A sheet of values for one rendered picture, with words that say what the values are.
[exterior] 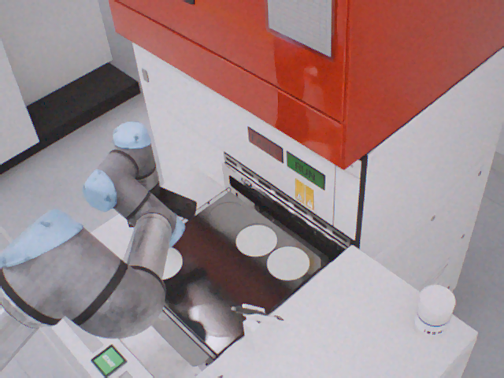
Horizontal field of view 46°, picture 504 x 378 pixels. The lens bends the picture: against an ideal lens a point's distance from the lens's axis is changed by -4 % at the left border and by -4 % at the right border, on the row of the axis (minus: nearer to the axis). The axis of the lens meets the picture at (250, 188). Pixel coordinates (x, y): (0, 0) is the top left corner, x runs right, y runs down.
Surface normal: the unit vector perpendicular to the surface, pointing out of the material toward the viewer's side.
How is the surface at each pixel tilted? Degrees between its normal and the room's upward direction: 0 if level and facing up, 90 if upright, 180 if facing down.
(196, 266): 0
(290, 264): 0
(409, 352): 0
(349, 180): 90
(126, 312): 70
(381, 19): 90
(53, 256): 49
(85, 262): 44
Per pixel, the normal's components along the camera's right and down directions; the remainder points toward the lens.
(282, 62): -0.73, 0.52
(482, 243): -0.07, -0.70
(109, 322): 0.26, 0.43
